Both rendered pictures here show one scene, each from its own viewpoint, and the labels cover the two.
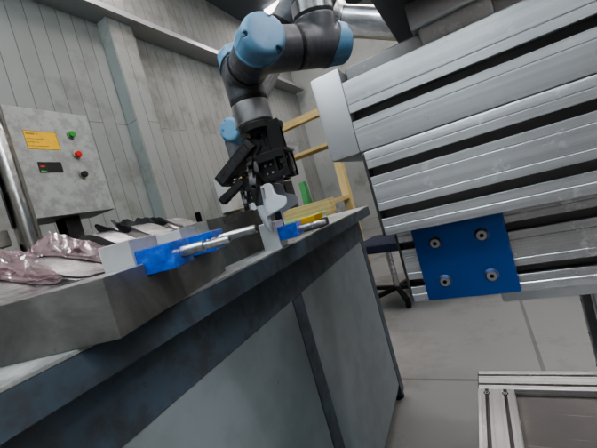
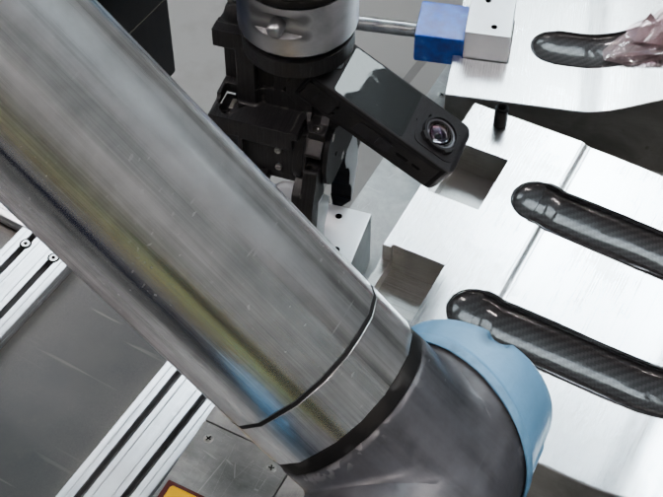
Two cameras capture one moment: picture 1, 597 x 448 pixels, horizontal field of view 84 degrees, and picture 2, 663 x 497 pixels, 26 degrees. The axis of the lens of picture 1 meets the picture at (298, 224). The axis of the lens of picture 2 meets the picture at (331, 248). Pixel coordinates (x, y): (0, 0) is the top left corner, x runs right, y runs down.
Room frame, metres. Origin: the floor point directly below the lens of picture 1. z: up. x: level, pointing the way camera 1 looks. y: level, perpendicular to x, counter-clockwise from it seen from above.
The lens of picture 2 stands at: (1.34, 0.07, 1.65)
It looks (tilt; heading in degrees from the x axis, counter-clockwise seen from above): 51 degrees down; 182
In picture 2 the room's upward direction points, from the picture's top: straight up
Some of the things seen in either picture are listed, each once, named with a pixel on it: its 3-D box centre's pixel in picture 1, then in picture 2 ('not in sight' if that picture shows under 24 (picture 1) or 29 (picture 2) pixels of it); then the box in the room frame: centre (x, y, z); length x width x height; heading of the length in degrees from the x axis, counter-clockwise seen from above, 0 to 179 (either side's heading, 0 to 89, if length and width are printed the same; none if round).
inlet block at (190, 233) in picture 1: (211, 240); (429, 32); (0.47, 0.12, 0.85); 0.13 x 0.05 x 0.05; 82
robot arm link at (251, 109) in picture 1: (253, 116); (295, 1); (0.67, 0.03, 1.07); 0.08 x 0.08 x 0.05
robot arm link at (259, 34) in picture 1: (265, 50); not in sight; (0.58, -0.03, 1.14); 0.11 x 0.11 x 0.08; 22
